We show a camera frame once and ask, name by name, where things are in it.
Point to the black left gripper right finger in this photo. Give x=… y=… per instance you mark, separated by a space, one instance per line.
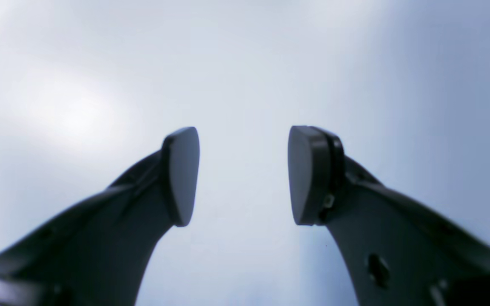
x=397 y=251

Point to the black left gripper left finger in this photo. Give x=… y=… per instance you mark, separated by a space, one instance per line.
x=96 y=252

